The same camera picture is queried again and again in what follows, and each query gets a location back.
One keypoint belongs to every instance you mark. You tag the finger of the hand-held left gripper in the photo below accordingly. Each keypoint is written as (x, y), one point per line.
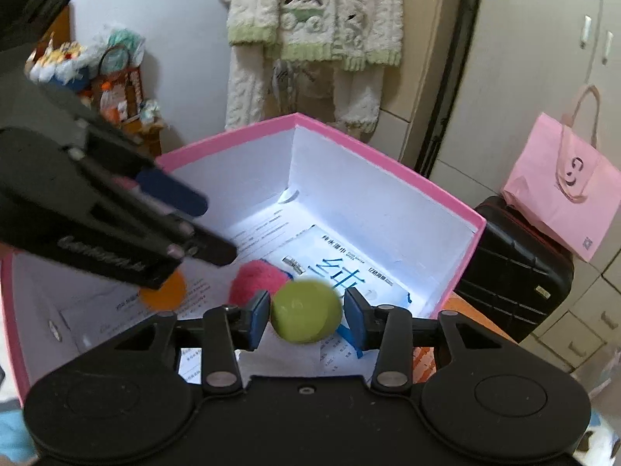
(203, 247)
(174, 189)

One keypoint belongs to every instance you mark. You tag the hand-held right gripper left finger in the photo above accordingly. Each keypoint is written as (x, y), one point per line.
(260, 318)

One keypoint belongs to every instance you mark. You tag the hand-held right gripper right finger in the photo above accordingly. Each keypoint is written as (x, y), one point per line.
(354, 323)

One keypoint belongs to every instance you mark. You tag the pink fluffy ball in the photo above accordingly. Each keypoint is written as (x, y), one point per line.
(254, 279)

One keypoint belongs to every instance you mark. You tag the green ball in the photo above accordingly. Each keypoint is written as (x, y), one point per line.
(305, 310)

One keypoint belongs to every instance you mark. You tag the orange ball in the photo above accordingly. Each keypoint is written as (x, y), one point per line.
(165, 293)

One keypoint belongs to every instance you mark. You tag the pink cardboard box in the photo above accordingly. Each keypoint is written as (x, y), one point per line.
(388, 174)

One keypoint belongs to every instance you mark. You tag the wooden nightstand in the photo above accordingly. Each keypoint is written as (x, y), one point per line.
(150, 136)

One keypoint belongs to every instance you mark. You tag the patchwork tablecloth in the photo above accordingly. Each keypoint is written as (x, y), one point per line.
(427, 359)

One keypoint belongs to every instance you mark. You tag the pale green tissue packet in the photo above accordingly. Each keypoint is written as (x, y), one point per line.
(151, 109)

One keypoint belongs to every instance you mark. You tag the orange drink bottle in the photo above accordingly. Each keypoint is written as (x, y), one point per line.
(112, 99)

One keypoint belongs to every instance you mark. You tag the printed paper sheet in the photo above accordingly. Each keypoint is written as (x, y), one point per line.
(121, 323)

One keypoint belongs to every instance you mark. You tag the woven basket bag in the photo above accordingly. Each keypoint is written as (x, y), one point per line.
(119, 92)

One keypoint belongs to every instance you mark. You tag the flower bouquet box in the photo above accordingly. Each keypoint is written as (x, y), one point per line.
(63, 65)

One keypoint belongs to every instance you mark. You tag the green white diaper pack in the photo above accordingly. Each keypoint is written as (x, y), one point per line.
(123, 41)

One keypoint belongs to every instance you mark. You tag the black suitcase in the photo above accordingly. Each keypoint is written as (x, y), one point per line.
(514, 272)

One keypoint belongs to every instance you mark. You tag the wooden headboard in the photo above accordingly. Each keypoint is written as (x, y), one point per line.
(60, 29)

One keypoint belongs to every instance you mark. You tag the cream fleece pajama pants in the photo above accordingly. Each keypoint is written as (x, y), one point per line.
(359, 97)

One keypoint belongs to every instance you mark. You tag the cream fleece pajama jacket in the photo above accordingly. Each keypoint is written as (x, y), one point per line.
(315, 9)

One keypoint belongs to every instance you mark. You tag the pink tote bag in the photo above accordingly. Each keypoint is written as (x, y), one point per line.
(563, 189)

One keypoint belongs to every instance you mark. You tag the beige wardrobe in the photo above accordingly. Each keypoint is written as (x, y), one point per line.
(558, 58)

